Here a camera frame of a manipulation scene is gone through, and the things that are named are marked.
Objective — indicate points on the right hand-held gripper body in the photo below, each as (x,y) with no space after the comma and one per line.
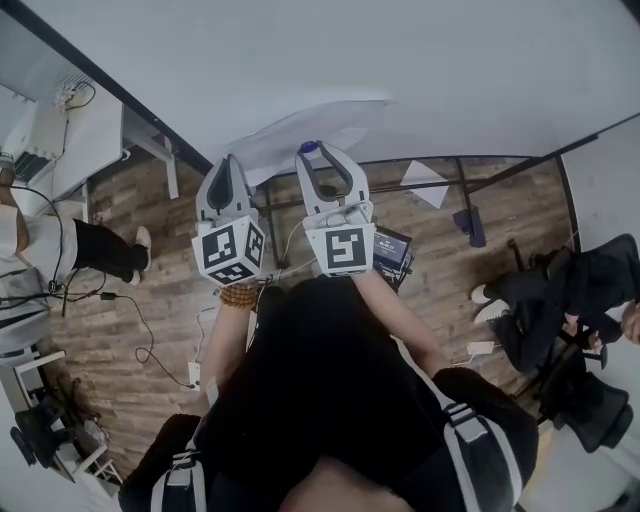
(345,247)

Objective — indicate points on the white power adapter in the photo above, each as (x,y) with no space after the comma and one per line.
(480,348)

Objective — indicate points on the flat white sheet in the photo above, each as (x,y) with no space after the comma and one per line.
(422,180)

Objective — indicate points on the person's right forearm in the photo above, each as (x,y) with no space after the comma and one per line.
(395,315)

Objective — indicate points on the white power strip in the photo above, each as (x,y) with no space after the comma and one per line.
(194,375)

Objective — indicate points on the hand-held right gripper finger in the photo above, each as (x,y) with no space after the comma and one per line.
(304,185)
(357,185)

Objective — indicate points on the blue round magnet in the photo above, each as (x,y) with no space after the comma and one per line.
(308,146)

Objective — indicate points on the person's black top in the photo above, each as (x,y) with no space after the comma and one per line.
(320,380)

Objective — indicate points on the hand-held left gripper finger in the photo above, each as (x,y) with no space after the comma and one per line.
(242,197)
(203,205)

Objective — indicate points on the black office chair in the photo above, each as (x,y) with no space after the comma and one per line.
(600,415)
(40,430)

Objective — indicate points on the person's left forearm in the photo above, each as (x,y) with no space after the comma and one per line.
(225,340)

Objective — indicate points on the small black display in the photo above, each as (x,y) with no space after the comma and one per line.
(392,247)

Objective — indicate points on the purple cloth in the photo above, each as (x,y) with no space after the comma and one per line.
(470,225)

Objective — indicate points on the white desk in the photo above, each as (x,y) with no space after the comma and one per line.
(100,140)

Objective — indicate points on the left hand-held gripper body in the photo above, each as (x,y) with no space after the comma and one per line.
(220,247)

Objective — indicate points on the white window blinds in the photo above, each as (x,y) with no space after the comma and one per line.
(35,65)

